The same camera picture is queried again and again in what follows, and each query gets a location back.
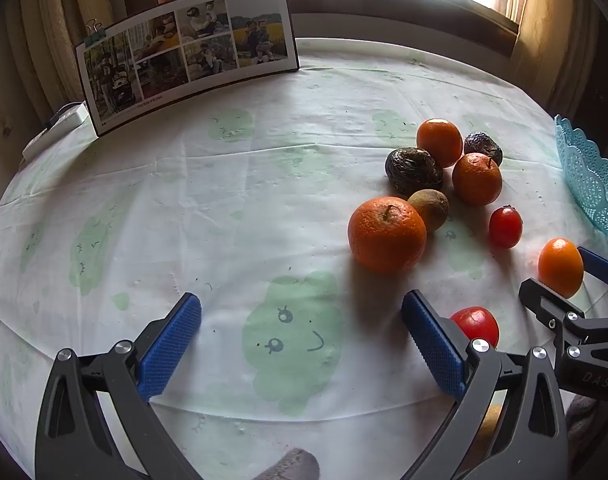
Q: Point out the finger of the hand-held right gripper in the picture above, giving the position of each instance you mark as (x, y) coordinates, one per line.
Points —
(598, 265)
(538, 297)

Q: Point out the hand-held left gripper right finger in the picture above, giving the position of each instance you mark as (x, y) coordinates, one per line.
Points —
(433, 345)

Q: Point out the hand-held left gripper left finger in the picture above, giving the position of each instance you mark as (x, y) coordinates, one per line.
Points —
(171, 345)

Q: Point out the small smooth orange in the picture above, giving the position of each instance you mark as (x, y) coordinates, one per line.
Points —
(561, 267)

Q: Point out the light blue lace basket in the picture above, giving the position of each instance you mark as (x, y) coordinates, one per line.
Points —
(591, 180)

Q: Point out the large orange with stem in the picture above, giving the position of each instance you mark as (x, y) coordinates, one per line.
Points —
(386, 235)

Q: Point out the medium orange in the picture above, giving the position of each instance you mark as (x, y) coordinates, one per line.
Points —
(476, 178)
(439, 142)

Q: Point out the red tomato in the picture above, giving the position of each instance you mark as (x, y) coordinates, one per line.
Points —
(505, 227)
(478, 325)

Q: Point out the grey cloth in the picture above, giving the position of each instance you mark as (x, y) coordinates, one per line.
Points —
(586, 420)
(294, 465)

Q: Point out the brown kiwi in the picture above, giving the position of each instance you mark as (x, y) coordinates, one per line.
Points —
(431, 208)

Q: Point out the small dark passion fruit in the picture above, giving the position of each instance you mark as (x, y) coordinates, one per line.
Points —
(482, 147)

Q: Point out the large dark passion fruit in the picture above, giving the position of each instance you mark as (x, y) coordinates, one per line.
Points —
(413, 170)

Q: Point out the white power strip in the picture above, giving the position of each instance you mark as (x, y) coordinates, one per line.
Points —
(59, 127)

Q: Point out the beige curtain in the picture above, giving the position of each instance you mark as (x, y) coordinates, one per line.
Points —
(49, 35)
(548, 20)

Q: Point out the photo collage board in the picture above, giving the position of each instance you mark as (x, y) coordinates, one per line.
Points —
(184, 55)

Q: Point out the teal binder clip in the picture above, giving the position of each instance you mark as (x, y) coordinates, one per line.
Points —
(96, 32)

